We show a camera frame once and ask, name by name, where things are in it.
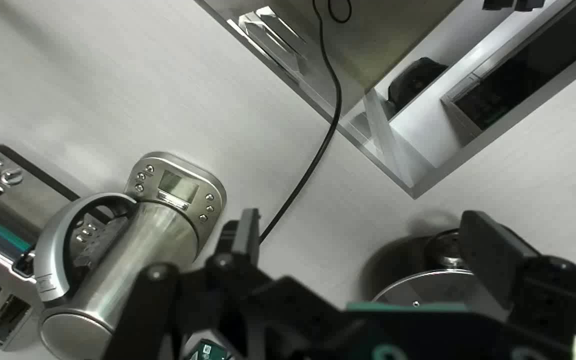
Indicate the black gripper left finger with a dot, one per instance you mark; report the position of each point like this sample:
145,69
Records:
246,240

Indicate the stainless steel electric kettle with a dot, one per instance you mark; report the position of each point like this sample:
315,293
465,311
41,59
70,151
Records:
145,247

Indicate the stainless steel toaster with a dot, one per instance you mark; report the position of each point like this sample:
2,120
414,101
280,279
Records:
0,213

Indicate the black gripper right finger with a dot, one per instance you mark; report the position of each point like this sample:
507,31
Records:
501,260

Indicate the black cooking pot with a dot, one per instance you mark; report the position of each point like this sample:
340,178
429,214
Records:
385,266

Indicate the glass lid with black knob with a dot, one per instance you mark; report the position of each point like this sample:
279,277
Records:
429,287

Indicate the silver kettle base with buttons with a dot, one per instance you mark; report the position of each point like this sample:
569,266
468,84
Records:
181,182

